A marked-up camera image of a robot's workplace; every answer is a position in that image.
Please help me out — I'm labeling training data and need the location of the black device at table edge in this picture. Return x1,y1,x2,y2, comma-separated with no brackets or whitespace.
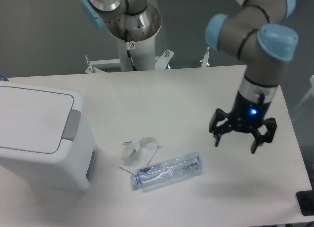
295,163,314,216

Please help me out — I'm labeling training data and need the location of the white push-lid trash can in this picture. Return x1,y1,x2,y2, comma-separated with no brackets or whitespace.
0,81,98,191

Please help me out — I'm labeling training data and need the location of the white pedestal base frame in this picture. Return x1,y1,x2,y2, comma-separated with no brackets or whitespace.
85,42,174,73

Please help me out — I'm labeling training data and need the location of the blue object at left edge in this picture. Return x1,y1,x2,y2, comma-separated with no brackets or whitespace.
0,74,9,81

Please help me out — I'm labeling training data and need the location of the black cable on pedestal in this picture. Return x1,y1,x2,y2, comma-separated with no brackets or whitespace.
124,29,138,72

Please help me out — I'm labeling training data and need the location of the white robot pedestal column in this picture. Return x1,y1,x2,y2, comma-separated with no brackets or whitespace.
105,3,162,72

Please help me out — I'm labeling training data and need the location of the white frame at right edge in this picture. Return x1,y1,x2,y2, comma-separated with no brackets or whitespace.
292,75,314,114

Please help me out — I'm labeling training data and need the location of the crumpled white paper wrapper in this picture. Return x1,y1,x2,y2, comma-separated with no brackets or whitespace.
118,137,159,174

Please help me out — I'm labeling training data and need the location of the clear blue plastic bottle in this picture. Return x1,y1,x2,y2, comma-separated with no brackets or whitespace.
130,152,203,192

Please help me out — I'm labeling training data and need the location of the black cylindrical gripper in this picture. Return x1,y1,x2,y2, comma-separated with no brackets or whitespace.
209,92,277,154

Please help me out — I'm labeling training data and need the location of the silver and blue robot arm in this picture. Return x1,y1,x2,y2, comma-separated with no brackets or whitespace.
80,0,298,152

